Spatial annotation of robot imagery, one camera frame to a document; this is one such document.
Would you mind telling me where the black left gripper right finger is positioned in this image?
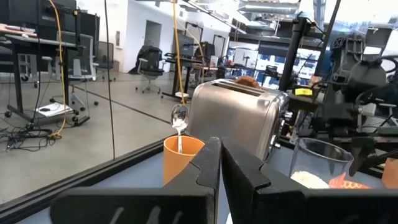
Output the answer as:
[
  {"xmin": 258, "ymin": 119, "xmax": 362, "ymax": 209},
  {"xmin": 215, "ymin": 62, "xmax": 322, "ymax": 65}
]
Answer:
[{"xmin": 221, "ymin": 138, "xmax": 398, "ymax": 224}]

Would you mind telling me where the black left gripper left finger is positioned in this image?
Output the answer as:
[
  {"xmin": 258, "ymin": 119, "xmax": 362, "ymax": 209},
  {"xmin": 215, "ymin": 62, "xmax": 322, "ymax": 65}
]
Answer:
[{"xmin": 49, "ymin": 136, "xmax": 221, "ymax": 224}]

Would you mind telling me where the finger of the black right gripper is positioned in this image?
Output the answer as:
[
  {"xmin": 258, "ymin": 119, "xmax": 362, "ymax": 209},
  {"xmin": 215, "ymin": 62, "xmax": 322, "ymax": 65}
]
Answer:
[
  {"xmin": 348, "ymin": 136, "xmax": 377, "ymax": 177},
  {"xmin": 362, "ymin": 149, "xmax": 398, "ymax": 170}
]

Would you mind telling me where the clear glass tumbler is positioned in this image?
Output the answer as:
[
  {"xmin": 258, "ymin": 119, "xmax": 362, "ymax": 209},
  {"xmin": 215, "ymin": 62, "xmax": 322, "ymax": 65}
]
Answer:
[{"xmin": 289, "ymin": 138, "xmax": 354, "ymax": 190}]

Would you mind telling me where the orange plastic cup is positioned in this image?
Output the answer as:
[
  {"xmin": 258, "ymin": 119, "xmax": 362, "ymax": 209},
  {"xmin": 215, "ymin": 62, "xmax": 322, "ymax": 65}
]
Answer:
[{"xmin": 163, "ymin": 135, "xmax": 206, "ymax": 186}]

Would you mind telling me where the silver metal spoon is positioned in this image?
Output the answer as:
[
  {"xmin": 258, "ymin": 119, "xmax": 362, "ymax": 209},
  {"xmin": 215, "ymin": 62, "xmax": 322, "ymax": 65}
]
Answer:
[{"xmin": 170, "ymin": 104, "xmax": 190, "ymax": 154}]

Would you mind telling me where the stainless steel toaster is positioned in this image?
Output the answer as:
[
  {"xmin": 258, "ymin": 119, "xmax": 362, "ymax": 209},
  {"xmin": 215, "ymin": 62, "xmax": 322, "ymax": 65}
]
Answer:
[{"xmin": 186, "ymin": 78, "xmax": 292, "ymax": 162}]

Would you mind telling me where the black office chair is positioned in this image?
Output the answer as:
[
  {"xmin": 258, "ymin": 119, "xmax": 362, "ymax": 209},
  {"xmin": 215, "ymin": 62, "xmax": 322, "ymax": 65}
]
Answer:
[{"xmin": 135, "ymin": 45, "xmax": 165, "ymax": 94}]

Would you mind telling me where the black standing desk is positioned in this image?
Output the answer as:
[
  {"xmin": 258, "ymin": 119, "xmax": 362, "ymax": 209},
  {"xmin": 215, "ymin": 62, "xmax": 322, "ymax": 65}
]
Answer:
[{"xmin": 163, "ymin": 52, "xmax": 206, "ymax": 100}]

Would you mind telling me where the grey office chair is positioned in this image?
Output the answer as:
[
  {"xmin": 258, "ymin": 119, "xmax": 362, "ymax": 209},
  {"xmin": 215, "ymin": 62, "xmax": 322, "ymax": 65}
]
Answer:
[{"xmin": 51, "ymin": 30, "xmax": 100, "ymax": 111}]

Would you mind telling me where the black rolling desk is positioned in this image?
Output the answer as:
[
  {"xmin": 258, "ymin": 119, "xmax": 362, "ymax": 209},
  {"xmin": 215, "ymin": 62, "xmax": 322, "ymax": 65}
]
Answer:
[{"xmin": 0, "ymin": 23, "xmax": 91, "ymax": 127}]

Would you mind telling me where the black table frame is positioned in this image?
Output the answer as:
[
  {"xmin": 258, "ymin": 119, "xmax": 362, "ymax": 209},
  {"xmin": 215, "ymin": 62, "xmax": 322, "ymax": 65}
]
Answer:
[{"xmin": 0, "ymin": 139, "xmax": 169, "ymax": 224}]

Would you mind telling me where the black frame post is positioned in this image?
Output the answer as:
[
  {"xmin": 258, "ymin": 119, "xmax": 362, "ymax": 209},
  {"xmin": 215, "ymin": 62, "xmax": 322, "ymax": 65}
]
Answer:
[{"xmin": 278, "ymin": 15, "xmax": 312, "ymax": 91}]

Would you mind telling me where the black hanging cable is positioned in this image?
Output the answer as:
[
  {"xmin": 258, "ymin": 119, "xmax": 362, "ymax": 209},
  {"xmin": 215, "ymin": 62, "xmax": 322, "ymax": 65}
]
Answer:
[{"xmin": 104, "ymin": 0, "xmax": 116, "ymax": 160}]

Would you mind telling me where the yellow cable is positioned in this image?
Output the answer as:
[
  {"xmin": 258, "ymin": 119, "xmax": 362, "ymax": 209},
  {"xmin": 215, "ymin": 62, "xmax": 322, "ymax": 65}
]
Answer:
[
  {"xmin": 48, "ymin": 0, "xmax": 68, "ymax": 139},
  {"xmin": 172, "ymin": 0, "xmax": 187, "ymax": 105}
]

